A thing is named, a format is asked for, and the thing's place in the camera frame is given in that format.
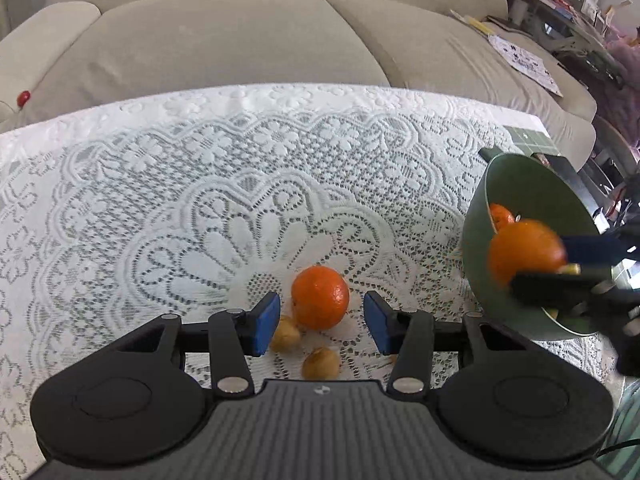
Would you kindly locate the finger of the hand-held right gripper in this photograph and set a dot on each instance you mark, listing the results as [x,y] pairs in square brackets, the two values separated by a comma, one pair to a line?
[555,287]
[590,250]

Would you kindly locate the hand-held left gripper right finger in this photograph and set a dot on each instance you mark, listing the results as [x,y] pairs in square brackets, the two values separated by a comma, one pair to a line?
[377,320]

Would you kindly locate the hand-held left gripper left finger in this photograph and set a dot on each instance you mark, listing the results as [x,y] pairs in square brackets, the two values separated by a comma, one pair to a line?
[267,322]

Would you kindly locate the small brown longan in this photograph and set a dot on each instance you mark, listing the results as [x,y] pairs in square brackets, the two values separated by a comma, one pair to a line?
[286,335]
[320,365]

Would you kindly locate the orange mandarin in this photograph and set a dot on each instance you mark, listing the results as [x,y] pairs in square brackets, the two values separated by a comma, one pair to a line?
[501,216]
[320,304]
[525,252]

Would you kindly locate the green colander bowl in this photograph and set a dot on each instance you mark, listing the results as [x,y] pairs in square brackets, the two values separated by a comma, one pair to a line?
[480,245]

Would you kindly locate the teal cloth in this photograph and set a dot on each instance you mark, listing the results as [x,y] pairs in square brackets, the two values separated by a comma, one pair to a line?
[627,420]

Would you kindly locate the white lace tablecloth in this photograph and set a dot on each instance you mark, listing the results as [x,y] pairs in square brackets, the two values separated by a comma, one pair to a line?
[200,185]

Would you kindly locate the white printed paper sheet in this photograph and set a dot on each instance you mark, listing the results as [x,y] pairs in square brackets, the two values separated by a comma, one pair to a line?
[525,62]

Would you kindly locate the cluttered side table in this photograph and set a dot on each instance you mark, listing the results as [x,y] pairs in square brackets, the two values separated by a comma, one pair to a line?
[575,15]

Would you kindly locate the dark book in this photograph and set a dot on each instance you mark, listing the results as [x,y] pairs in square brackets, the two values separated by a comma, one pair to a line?
[507,25]

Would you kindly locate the yellow booklet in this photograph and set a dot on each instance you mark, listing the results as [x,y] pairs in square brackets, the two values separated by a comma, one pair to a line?
[470,21]

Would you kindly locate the beige sofa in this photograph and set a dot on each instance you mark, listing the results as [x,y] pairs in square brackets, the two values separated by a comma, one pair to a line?
[225,35]

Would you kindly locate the small red ball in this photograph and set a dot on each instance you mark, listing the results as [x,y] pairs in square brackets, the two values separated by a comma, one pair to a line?
[23,97]

